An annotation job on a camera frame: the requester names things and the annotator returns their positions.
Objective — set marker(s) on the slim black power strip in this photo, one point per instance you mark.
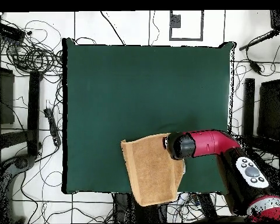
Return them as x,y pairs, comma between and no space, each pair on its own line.
52,127

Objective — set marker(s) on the black electronics box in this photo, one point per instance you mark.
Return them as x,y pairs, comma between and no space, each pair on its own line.
9,31

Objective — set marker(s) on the dark green table cloth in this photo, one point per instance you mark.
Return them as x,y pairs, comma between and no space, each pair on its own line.
142,77

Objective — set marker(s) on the black swivel chair base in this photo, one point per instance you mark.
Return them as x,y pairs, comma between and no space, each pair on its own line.
21,162

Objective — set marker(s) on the black rod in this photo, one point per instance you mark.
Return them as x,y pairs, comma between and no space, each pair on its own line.
259,40

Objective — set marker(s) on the dark flat panel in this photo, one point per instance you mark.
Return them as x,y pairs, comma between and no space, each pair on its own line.
270,109
4,98

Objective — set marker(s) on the black metal stand foot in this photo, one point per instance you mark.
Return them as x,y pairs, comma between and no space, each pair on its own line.
33,112
248,107

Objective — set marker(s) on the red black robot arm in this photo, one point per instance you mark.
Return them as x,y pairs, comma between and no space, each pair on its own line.
207,142

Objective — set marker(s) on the tan terry towel white label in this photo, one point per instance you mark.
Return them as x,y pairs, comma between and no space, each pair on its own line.
151,170

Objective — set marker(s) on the black power adapter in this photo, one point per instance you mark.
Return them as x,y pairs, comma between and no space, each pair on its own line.
255,67

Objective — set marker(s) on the dark square frame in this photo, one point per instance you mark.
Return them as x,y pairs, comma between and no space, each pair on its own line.
186,39

